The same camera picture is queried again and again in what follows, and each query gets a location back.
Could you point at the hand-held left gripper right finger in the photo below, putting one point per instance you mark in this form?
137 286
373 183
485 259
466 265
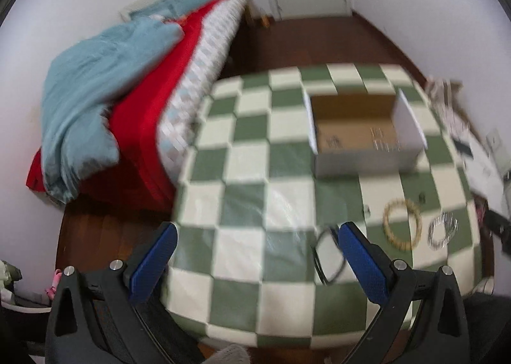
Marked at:
363 264

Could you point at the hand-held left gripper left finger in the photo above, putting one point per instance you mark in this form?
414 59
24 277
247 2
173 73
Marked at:
153 264

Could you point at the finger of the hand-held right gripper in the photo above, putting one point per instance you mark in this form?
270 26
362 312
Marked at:
497 221

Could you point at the cardboard box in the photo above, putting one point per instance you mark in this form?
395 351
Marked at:
351 160

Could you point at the small silver trinket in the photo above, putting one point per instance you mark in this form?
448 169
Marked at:
366 210

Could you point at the small dark trinket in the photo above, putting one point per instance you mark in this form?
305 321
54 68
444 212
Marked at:
421 198

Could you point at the black smartphone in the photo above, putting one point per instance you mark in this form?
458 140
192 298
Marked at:
464 148

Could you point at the pink thing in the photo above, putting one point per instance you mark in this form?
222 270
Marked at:
52 284

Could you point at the green white checkered tablecloth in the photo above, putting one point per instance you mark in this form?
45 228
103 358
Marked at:
239 196

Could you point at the grey cloth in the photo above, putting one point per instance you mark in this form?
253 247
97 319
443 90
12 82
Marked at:
227 355

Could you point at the bed with red sheet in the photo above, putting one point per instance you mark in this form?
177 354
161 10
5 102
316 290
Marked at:
135 128

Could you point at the diamond patterned mattress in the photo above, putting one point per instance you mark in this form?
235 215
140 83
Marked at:
187 108

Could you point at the blue blanket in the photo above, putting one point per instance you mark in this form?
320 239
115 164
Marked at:
92 80

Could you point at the white wall socket plate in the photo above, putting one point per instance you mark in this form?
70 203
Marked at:
495 139

